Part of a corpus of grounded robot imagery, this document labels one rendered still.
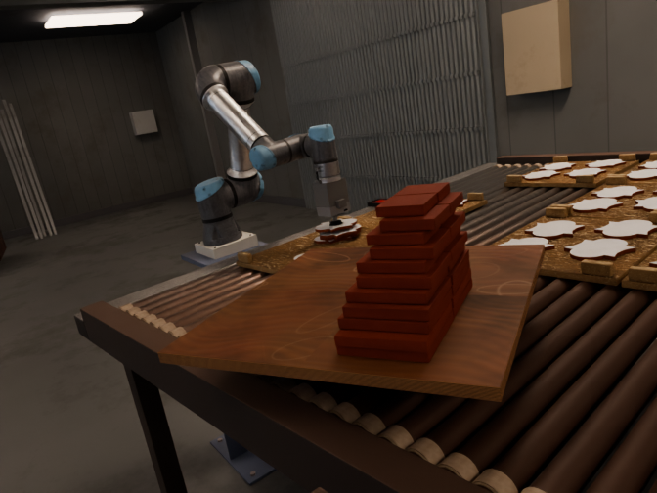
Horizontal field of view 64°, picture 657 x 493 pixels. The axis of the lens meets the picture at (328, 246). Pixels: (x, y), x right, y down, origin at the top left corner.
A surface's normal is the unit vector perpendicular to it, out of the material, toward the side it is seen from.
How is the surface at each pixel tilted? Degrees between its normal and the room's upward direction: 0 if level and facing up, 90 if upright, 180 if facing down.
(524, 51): 90
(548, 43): 90
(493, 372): 0
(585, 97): 90
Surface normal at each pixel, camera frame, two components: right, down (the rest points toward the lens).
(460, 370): -0.16, -0.95
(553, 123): -0.80, 0.29
